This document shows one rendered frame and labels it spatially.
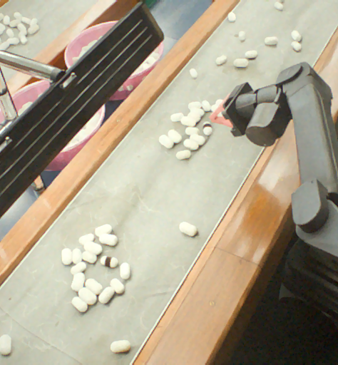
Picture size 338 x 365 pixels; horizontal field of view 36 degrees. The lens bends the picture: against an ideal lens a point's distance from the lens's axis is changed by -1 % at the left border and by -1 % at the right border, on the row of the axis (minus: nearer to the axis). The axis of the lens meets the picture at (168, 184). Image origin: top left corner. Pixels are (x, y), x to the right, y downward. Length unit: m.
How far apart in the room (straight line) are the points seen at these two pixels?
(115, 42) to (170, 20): 0.83
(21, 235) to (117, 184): 0.23
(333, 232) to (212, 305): 0.37
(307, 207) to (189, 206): 0.48
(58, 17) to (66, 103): 0.90
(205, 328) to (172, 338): 0.06
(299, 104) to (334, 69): 0.50
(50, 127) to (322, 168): 0.39
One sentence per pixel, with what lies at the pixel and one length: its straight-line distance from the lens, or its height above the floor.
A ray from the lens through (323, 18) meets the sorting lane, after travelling 1.61.
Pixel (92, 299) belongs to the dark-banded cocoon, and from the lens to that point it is 0.96.
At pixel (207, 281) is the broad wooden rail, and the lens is 0.95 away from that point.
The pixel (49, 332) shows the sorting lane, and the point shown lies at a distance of 0.97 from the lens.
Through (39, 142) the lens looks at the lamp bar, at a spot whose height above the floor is 1.08.
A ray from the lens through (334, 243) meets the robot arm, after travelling 0.60.
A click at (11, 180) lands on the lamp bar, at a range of 0.74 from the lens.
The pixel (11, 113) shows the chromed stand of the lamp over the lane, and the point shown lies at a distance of 0.98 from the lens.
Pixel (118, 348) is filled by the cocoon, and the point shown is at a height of 0.76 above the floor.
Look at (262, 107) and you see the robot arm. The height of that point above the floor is 0.95.
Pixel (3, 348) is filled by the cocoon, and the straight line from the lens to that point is 0.97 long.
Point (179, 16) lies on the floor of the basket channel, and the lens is 1.72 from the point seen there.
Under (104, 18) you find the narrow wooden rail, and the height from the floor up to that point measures 0.74.
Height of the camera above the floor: 1.59
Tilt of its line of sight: 50 degrees down
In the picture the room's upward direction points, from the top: 6 degrees counter-clockwise
